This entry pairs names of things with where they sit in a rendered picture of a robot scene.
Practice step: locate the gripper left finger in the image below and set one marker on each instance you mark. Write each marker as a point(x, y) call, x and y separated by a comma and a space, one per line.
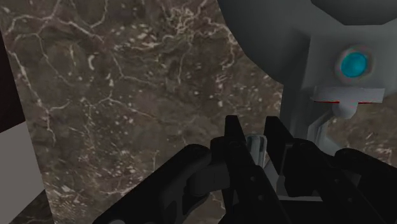
point(173, 186)

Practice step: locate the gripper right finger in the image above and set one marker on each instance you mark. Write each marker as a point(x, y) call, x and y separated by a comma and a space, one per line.
point(313, 167)

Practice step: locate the marble patterned robot stand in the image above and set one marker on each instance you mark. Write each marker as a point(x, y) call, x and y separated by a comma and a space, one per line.
point(124, 93)

